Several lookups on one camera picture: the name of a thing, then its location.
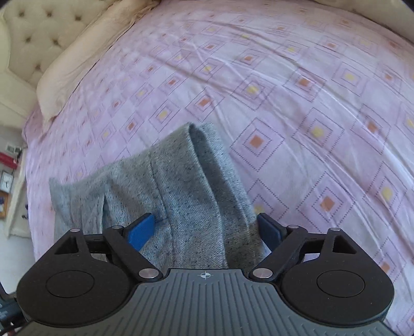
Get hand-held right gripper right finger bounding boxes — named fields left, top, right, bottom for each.
left=250, top=212, right=358, bottom=280

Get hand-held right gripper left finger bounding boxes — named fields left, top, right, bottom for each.
left=53, top=212, right=163, bottom=282

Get grey speckled pants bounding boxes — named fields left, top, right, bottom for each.
left=48, top=122, right=269, bottom=270

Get white side shelf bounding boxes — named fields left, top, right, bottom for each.
left=5, top=149, right=31, bottom=240

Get pink patterned bed sheet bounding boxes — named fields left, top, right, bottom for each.
left=22, top=0, right=414, bottom=336

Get small desk clock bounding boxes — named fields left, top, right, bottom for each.
left=0, top=171, right=13, bottom=195

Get red box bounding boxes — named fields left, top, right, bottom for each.
left=0, top=152, right=18, bottom=168

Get dark object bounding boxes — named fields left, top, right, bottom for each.
left=0, top=281, right=24, bottom=336

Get cream duvet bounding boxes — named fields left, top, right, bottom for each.
left=35, top=0, right=162, bottom=121

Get cream tufted headboard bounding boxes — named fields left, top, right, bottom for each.
left=0, top=0, right=112, bottom=125

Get cream pillow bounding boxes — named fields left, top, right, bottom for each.
left=317, top=0, right=408, bottom=42

